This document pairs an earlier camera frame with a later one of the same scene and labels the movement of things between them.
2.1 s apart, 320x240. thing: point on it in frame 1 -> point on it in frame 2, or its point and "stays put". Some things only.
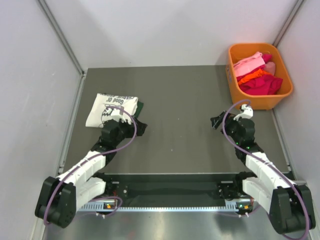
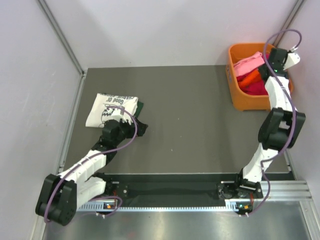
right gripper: [216, 121] -> [260, 68]
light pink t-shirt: [246, 64] stays put
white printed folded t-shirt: [122, 105] stays put
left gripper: [131, 128] stays put
